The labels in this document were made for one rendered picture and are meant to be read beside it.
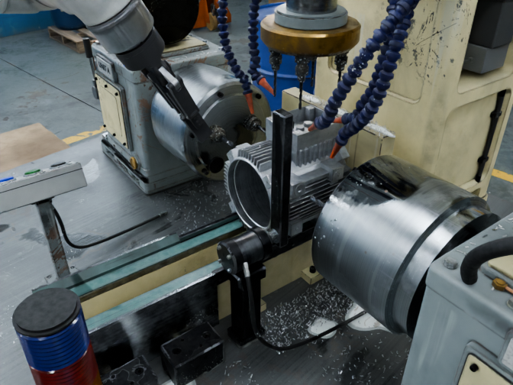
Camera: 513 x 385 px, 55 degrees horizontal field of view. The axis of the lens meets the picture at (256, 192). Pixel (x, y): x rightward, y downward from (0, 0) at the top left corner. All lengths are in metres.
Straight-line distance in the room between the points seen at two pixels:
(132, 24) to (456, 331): 0.60
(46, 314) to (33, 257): 0.78
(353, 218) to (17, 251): 0.84
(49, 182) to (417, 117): 0.73
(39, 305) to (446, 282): 0.44
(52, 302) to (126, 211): 0.87
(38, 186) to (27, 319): 0.55
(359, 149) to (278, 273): 0.31
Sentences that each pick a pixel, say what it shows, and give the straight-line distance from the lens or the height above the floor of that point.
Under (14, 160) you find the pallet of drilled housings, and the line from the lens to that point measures 3.22.
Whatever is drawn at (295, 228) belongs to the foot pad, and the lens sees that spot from 0.97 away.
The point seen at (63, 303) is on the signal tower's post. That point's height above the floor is 1.22.
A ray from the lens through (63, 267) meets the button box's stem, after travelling 1.15.
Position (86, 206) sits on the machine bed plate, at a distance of 1.41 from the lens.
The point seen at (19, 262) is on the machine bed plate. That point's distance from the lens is 1.28.
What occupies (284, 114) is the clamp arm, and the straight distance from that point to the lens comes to 0.76.
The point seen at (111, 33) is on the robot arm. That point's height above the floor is 1.36.
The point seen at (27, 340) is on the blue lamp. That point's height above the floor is 1.21.
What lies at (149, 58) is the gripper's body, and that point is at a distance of 0.80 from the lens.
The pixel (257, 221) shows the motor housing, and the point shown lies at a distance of 1.04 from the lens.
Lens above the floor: 1.56
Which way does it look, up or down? 33 degrees down
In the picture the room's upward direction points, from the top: straight up
